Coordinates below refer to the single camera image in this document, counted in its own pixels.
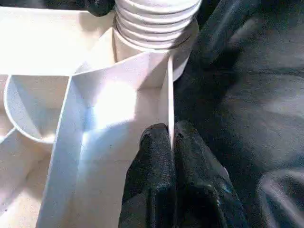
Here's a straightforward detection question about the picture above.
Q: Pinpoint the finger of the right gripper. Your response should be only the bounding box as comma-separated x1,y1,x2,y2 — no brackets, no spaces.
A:
188,0,269,84
85,0,116,18

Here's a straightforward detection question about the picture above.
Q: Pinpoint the white plastic table top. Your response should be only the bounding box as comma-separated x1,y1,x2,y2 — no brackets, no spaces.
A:
0,6,200,228

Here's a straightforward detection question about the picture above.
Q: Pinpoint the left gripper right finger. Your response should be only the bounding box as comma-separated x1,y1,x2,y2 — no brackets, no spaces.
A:
173,120,249,228

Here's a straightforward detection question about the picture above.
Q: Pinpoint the black work mat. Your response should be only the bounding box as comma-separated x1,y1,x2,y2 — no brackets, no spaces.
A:
0,0,304,228

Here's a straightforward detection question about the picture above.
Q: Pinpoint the white plastic table leg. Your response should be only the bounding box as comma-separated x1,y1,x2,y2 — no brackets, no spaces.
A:
113,0,203,51

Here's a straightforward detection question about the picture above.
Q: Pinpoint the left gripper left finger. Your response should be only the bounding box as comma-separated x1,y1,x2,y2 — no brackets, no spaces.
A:
118,123,178,228

